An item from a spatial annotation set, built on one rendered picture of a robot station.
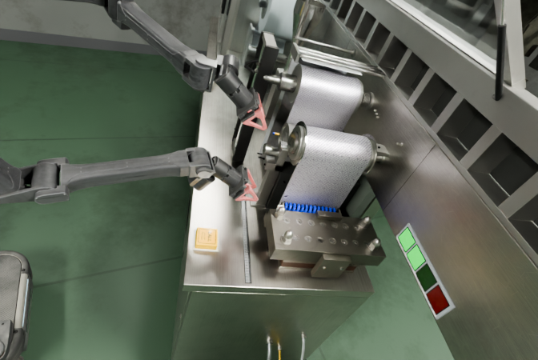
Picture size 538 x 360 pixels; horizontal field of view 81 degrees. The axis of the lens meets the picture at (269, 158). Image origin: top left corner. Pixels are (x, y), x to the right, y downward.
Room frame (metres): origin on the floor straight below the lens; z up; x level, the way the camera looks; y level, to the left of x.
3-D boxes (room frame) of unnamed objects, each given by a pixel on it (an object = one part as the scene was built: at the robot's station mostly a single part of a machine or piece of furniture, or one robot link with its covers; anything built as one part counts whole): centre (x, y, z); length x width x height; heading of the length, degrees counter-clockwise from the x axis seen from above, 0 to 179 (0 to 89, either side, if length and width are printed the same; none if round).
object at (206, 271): (1.76, 0.21, 0.88); 2.52 x 0.66 x 0.04; 20
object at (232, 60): (0.80, 0.22, 1.42); 0.12 x 0.12 x 0.09; 16
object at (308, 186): (0.85, -0.20, 1.12); 0.23 x 0.01 x 0.18; 110
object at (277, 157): (0.88, -0.02, 1.05); 0.06 x 0.05 x 0.31; 110
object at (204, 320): (1.77, 0.20, 0.43); 2.52 x 0.64 x 0.86; 20
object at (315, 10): (1.58, 0.07, 1.50); 0.14 x 0.14 x 0.06
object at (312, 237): (0.75, -0.28, 1.00); 0.40 x 0.16 x 0.06; 110
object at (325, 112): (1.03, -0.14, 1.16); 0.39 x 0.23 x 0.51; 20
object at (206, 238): (0.64, 0.10, 0.91); 0.07 x 0.07 x 0.02; 20
